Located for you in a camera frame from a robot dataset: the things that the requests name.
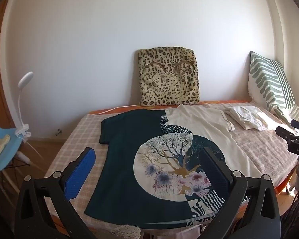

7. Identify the leopard print cushion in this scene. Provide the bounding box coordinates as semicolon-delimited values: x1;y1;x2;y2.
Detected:
136;46;201;106

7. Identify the white clip lamp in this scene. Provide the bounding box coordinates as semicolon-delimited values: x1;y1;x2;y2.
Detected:
16;72;34;138

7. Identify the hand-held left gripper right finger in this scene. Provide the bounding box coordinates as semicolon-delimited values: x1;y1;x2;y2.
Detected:
202;147;281;239

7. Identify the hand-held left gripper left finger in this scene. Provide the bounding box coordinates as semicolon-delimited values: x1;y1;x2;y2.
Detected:
14;147;96;239

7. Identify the folded white garment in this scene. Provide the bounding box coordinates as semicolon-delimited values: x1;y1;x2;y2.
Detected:
224;106;268;130

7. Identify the dark patterned cloth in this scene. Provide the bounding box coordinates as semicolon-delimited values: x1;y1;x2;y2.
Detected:
280;154;299;239

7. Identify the blue chair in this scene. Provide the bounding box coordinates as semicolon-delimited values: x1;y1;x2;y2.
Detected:
0;116;24;175

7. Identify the bed with checkered cover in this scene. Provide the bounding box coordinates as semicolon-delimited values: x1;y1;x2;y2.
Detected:
43;102;299;239

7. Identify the green striped pillow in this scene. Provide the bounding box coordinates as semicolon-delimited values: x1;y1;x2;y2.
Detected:
247;51;299;130

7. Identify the fluffy cream cloth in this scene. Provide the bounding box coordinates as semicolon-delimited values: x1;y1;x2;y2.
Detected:
113;225;141;239

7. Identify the dark green cream printed t-shirt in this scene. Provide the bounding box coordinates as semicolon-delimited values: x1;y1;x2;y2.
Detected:
83;104;263;230

